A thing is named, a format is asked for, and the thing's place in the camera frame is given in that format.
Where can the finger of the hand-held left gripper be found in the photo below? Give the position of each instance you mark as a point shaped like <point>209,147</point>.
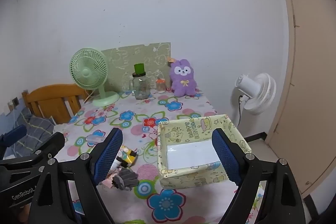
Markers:
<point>52,144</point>
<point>14,134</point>

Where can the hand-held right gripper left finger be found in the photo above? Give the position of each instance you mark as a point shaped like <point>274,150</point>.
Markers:
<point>109,154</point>

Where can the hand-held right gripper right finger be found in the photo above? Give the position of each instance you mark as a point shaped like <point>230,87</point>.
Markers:
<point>225,155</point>

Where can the colourful cartoon snack packet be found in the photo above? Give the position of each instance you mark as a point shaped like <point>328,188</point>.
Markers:
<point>128,155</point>

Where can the clear plastic case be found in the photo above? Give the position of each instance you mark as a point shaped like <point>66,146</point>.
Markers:
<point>95,139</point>

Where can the yellow cartoon print storage box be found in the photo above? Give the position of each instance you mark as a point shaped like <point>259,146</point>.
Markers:
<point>191,175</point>

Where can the grey plaid blanket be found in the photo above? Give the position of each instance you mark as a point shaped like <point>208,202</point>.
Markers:
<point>39,127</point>

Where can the white standing fan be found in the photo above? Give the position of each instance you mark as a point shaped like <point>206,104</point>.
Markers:
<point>258,92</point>

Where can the glass jar mug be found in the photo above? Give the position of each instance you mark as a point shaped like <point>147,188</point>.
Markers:
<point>140,87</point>

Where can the green desk fan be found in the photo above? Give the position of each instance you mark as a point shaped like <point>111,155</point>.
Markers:
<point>88,71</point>

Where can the small jar with orange lid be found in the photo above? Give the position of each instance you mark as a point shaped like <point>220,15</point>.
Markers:
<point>160,86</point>

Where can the purple plush bunny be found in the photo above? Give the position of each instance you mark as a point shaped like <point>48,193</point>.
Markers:
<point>183,79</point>

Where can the green plastic cup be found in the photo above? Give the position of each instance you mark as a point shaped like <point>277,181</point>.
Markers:
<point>139,68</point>

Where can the green patterned board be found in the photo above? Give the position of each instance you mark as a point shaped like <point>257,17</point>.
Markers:
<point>123,61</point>

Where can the beige door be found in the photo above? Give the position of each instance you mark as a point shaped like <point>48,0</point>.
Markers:
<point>312,69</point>

